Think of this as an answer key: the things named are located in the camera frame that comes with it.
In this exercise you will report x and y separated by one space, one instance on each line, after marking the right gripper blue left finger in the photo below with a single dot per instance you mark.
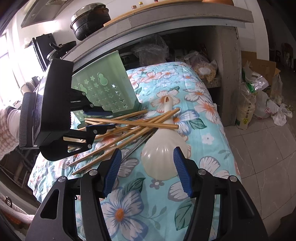
112 172

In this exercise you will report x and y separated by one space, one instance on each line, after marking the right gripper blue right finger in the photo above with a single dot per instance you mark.
185 170

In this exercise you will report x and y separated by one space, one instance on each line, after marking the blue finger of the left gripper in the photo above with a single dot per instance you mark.
100 128
98 113

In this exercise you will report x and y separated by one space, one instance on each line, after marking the wooden chopstick two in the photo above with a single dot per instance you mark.
120 118

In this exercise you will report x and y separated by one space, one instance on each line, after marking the wooden chopstick one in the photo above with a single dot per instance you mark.
136 123

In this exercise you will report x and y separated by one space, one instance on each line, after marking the white shell rice paddle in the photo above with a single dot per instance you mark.
157 154

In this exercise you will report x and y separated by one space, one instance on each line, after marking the wooden chopstick six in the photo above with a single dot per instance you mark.
74 140

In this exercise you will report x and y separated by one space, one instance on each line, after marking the wooden chopstick three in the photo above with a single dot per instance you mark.
122 137

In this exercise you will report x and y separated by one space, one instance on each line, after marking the wooden chopstick five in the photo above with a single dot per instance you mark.
122 129

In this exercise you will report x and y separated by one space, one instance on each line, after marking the metal spoon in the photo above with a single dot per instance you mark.
137 144

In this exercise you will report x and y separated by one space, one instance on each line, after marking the white gloved left hand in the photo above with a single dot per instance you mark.
13 121

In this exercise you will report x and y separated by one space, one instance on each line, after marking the green plastic utensil holder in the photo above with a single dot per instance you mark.
107 85

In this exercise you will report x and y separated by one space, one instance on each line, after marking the floral blue quilt cloth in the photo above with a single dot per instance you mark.
147 201

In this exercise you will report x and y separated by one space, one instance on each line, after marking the black wok pan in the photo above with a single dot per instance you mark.
60 50

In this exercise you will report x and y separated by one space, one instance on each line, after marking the black stock pot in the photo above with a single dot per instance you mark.
89 19

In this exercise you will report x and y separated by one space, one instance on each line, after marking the rice sack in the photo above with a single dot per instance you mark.
245 106

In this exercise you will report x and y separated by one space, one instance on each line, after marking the bag of beans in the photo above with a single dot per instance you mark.
205 69

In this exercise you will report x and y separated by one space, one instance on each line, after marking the range hood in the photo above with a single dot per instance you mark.
42 11

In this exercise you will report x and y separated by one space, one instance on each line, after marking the cardboard box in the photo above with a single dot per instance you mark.
264 67

